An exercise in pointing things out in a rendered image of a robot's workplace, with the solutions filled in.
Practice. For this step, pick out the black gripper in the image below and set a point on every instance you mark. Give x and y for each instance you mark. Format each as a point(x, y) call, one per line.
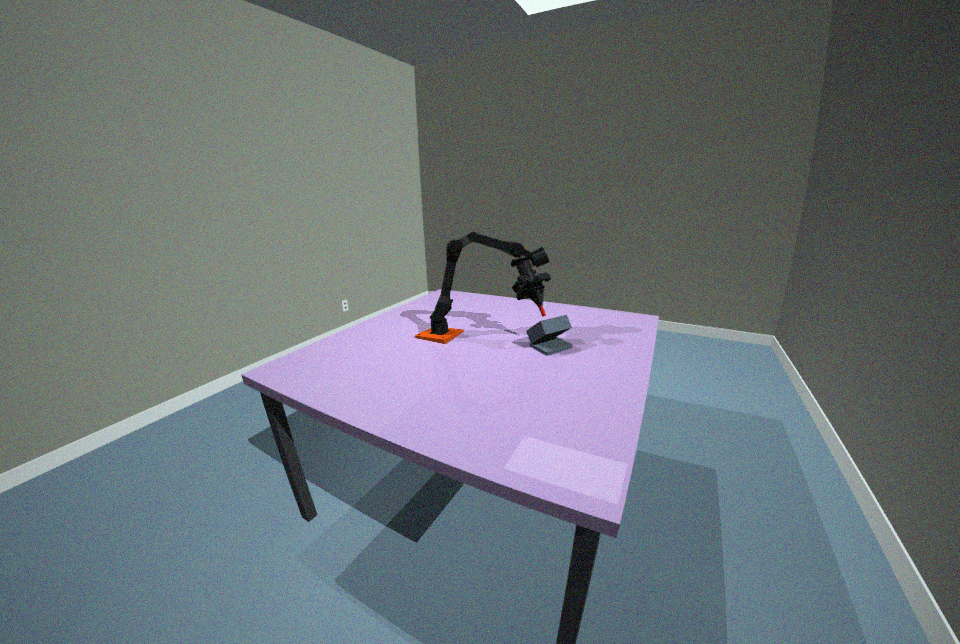
point(534, 289)

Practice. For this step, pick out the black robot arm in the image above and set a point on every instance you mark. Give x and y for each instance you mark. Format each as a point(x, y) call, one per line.
point(439, 324)

